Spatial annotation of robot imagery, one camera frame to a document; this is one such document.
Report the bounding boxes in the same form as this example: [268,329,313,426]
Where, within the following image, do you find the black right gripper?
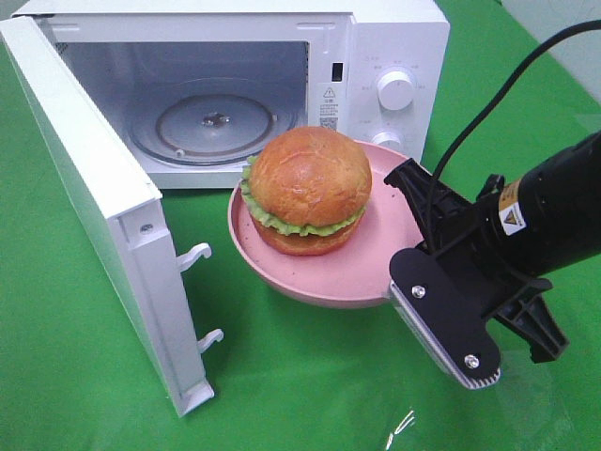
[384,160,569,390]

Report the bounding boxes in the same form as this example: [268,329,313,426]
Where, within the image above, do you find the pink round plate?
[227,143,423,308]

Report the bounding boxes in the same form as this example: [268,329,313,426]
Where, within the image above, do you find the burger with lettuce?
[239,127,372,257]

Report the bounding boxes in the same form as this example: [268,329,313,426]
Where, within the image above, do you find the white microwave door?
[1,17,223,416]

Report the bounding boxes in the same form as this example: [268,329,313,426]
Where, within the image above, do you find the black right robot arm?
[385,134,600,390]

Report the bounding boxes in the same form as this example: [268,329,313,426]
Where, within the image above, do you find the lower white microwave knob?
[371,132,404,152]

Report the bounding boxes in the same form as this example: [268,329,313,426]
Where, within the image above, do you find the white microwave knob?
[377,70,415,111]
[371,132,404,152]

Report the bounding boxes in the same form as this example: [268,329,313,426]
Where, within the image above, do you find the upper white microwave knob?
[377,70,415,111]

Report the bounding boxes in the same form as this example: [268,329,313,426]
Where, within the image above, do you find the white microwave oven body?
[7,1,450,189]

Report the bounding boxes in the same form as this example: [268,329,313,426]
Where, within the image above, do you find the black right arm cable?
[431,18,601,189]

